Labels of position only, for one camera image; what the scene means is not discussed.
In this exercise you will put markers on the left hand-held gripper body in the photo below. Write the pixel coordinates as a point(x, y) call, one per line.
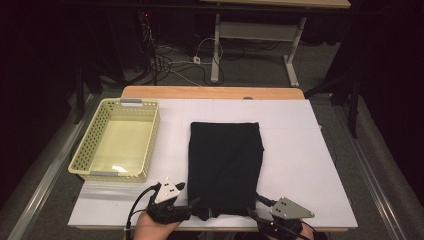
point(166, 213)

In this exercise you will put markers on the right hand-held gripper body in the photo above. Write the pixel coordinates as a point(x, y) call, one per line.
point(283, 226)

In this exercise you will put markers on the black knit vest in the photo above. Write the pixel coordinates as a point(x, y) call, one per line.
point(223, 166)

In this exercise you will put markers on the yellow plastic basket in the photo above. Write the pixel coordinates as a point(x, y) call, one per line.
point(123, 146)

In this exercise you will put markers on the person's right hand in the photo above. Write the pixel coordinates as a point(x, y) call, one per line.
point(305, 236)

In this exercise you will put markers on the person's left hand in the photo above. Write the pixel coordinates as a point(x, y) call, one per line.
point(148, 231)

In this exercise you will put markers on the white board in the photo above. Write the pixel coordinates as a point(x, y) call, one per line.
point(293, 150)

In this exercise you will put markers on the dark round grommet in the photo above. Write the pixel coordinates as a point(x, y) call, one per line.
point(247, 98)

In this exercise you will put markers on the black stand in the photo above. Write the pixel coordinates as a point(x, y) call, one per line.
point(79, 96)
point(353, 113)

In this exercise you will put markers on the white power adapter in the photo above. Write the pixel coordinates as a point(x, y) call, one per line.
point(196, 60)

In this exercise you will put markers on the white-framed desk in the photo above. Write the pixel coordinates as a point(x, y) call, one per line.
point(256, 31)

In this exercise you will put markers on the metal floor rail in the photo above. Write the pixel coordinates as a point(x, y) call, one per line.
point(50, 173)
point(379, 200)

